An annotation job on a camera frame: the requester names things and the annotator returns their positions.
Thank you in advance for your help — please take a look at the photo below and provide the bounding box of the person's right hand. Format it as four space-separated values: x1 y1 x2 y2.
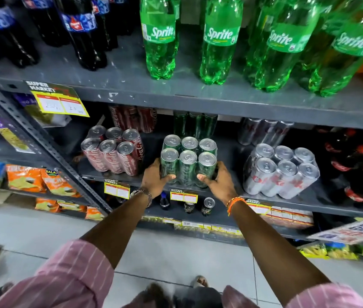
197 161 239 207

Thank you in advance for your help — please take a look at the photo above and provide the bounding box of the person's left hand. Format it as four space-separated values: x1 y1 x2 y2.
141 158 176 199

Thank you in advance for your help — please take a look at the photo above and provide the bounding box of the pack of green cans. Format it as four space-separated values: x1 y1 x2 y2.
160 135 218 189
173 111 219 140

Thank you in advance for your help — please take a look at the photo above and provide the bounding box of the person's right forearm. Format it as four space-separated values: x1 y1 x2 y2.
230 203 331 307

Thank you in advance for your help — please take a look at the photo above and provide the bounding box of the person's left forearm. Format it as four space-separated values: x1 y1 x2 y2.
80 194 151 270

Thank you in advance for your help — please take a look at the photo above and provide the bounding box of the small dark bottle blue cap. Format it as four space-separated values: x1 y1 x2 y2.
159 191 171 211

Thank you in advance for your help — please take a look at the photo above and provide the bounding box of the small yellow price tag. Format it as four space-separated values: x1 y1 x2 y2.
246 198 272 215
170 188 199 204
104 179 131 200

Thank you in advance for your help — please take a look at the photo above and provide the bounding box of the silver wristwatch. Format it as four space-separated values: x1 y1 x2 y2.
130 187 153 208

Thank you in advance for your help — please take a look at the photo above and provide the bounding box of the wrapped pack of red cans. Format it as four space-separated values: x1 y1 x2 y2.
109 105 158 134
81 125 145 177

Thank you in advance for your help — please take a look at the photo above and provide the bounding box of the wrapped pack of silver cans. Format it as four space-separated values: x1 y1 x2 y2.
243 144 321 200
237 117 295 147

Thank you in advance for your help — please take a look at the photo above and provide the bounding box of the orange snack packet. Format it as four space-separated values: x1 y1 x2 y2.
41 169 81 198
6 164 47 194
85 206 105 221
56 200 88 213
35 198 61 213

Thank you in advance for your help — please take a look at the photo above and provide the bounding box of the grey metal shelf rack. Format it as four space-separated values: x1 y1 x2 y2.
0 27 363 250

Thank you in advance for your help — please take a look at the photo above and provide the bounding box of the person's sandalled foot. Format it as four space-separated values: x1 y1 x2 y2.
194 275 210 289

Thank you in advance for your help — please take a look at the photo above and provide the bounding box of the pink striped shirt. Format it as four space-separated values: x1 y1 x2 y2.
0 239 363 308

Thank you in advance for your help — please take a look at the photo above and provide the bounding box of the large yellow price tag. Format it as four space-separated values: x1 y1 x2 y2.
24 80 90 118

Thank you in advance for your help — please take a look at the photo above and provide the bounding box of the green soda bottle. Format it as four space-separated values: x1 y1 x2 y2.
199 0 244 86
140 0 181 80
244 0 322 93
297 0 363 97

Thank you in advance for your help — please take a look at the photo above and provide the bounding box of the group of red-capped cola bottles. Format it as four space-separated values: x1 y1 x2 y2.
316 126 363 209

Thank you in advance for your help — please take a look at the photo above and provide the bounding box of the row of yellow snack packets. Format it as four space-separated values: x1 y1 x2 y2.
298 242 363 264

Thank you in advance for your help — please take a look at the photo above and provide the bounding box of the white promotional sign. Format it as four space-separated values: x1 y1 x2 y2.
307 219 363 245

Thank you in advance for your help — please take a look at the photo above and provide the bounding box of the yellow snack packet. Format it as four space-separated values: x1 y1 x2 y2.
0 127 30 153

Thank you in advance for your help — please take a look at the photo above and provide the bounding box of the dark cola bottle blue label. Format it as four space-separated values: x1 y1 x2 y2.
91 0 119 52
54 0 108 71
0 0 40 68
110 0 138 36
19 0 70 48

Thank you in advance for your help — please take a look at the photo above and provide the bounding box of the orange thread bracelet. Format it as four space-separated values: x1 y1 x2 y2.
226 197 247 217

